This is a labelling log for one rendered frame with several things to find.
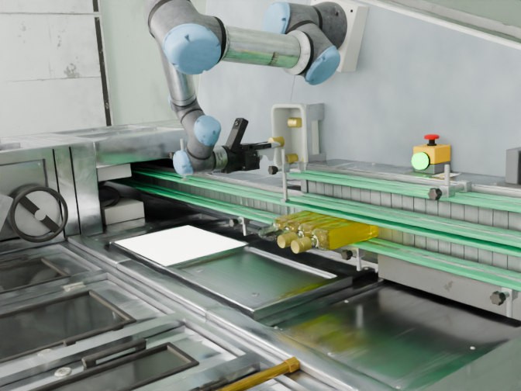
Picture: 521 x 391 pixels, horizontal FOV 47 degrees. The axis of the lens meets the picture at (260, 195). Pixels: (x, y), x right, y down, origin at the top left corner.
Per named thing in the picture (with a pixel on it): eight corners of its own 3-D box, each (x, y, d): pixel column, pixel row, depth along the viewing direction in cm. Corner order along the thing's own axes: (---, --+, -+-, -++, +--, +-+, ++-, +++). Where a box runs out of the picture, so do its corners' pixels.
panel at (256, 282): (190, 230, 236) (108, 249, 216) (189, 223, 235) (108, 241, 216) (353, 285, 164) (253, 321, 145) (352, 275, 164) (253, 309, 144)
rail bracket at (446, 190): (460, 189, 143) (425, 199, 135) (460, 159, 141) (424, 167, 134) (474, 192, 140) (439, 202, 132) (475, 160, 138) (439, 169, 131)
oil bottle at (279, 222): (323, 223, 185) (269, 237, 173) (322, 205, 184) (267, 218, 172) (336, 226, 181) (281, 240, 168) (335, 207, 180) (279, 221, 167)
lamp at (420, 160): (416, 167, 159) (408, 169, 157) (416, 151, 158) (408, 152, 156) (430, 169, 155) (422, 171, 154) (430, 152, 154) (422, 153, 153)
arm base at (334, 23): (317, -2, 182) (293, -6, 176) (352, 6, 171) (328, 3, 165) (307, 47, 187) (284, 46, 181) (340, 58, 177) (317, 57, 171)
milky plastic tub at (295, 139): (292, 165, 213) (274, 168, 208) (289, 102, 208) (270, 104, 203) (326, 169, 199) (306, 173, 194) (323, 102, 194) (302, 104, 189)
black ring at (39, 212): (67, 234, 232) (11, 246, 220) (60, 181, 228) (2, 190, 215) (72, 237, 228) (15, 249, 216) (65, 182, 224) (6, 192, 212)
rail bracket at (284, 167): (299, 197, 192) (269, 204, 184) (297, 146, 188) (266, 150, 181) (305, 198, 189) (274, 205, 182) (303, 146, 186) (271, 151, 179)
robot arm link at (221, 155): (201, 146, 181) (216, 147, 175) (215, 144, 184) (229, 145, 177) (204, 170, 183) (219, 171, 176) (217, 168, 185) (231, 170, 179)
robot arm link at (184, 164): (187, 163, 168) (179, 182, 173) (220, 157, 174) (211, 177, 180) (176, 143, 171) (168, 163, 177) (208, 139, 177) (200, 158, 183)
